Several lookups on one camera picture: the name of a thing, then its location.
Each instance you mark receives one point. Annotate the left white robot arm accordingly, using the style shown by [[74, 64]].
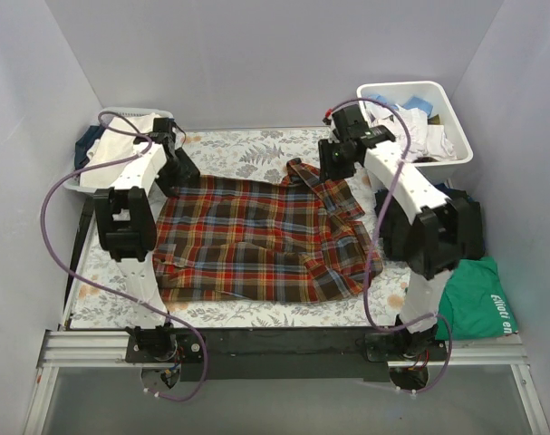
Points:
[[125, 221]]

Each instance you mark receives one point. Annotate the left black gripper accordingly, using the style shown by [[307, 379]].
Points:
[[184, 168]]

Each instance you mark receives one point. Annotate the light blue garment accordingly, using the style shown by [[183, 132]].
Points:
[[413, 102]]

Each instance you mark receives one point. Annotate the white plastic bin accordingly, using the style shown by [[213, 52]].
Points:
[[400, 92]]

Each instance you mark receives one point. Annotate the plaid long sleeve shirt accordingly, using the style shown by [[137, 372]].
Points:
[[299, 241]]

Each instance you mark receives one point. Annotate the navy blue garment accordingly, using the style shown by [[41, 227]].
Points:
[[84, 145]]

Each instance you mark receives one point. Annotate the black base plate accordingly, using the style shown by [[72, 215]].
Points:
[[283, 353]]

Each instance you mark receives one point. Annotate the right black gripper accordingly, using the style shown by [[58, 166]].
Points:
[[331, 161]]

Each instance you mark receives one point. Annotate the green shirt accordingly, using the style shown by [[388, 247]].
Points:
[[474, 303]]

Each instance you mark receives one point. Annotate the grey perforated basket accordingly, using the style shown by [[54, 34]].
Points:
[[73, 183]]

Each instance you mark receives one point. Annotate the white folded garment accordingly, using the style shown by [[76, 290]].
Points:
[[114, 146]]

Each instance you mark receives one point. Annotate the floral table mat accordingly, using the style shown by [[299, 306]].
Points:
[[237, 154]]

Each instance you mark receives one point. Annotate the white crumpled clothes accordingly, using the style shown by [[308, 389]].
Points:
[[428, 139]]

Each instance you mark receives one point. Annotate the aluminium frame rail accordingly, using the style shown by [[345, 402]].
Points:
[[90, 349]]

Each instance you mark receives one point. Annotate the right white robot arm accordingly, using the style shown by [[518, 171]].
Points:
[[441, 228]]

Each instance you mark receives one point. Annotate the black folded shirt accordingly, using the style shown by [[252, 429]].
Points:
[[395, 227]]

